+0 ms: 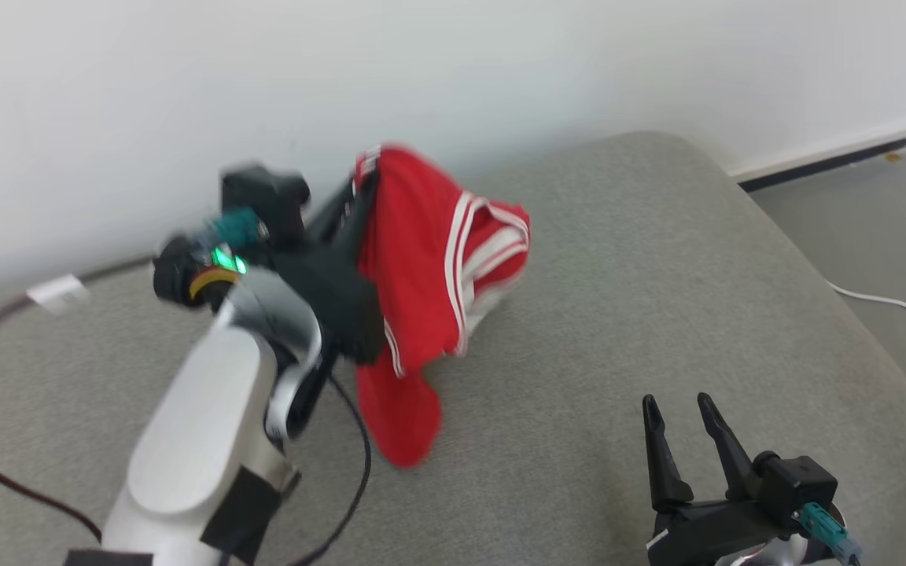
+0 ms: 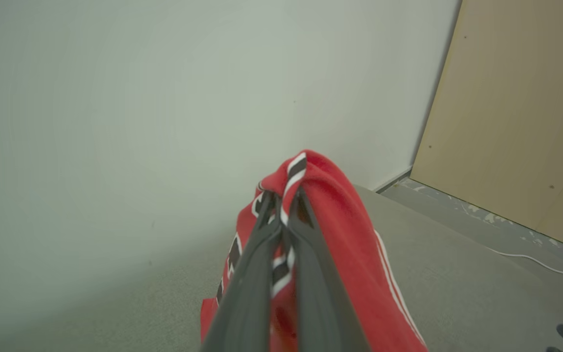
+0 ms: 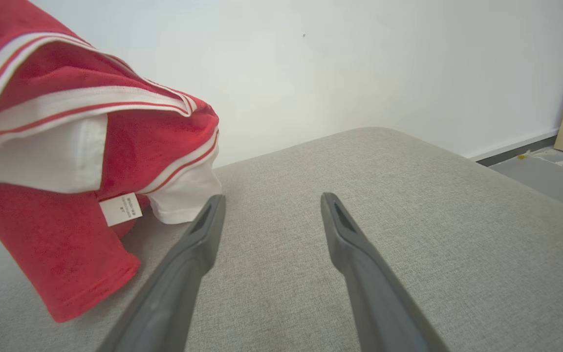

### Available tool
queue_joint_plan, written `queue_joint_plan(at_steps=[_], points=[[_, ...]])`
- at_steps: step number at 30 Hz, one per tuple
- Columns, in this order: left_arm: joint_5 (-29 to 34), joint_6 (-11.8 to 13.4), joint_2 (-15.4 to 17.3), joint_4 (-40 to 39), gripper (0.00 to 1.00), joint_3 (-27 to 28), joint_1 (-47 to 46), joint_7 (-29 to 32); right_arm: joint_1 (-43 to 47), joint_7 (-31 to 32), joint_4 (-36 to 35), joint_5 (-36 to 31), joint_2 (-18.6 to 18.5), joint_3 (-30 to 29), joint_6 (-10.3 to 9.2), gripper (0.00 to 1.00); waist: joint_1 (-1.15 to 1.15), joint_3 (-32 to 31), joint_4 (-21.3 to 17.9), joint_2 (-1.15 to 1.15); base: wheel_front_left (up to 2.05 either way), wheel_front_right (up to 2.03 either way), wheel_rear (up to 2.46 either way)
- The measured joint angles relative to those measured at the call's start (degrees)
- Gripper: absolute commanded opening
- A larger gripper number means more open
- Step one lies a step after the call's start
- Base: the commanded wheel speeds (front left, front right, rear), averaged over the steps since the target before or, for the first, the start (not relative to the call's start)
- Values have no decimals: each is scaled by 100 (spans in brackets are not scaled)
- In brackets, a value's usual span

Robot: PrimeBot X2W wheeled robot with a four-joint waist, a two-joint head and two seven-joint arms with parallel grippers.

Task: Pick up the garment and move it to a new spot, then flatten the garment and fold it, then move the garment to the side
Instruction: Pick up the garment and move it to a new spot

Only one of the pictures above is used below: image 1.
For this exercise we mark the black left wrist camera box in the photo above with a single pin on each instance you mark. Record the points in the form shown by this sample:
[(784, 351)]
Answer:
[(268, 196)]

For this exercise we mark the red shirt with white sleeve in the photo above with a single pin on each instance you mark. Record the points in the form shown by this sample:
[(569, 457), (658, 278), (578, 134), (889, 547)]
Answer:
[(414, 236)]

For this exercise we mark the teal right camera connector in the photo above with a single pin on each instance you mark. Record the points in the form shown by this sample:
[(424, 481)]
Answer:
[(826, 528)]

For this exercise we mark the teal left camera connector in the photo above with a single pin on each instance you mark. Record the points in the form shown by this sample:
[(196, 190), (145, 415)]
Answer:
[(239, 228)]

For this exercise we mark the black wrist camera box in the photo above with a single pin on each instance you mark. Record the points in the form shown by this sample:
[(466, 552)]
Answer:
[(268, 196), (799, 479)]

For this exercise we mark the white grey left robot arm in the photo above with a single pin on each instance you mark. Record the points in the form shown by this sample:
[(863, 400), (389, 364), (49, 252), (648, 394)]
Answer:
[(201, 440)]

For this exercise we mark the teal camera connector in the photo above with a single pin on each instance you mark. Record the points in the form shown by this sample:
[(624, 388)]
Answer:
[(826, 528), (239, 228)]

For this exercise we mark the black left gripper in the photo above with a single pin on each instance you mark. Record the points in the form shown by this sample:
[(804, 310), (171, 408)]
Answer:
[(335, 291)]

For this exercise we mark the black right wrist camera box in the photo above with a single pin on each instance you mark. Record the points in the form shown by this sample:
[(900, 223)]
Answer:
[(799, 479)]

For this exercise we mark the wall baseboard strip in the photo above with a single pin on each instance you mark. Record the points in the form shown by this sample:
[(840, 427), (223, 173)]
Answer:
[(838, 161)]

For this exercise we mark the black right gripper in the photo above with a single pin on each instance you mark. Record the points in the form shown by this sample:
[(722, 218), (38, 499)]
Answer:
[(705, 534)]

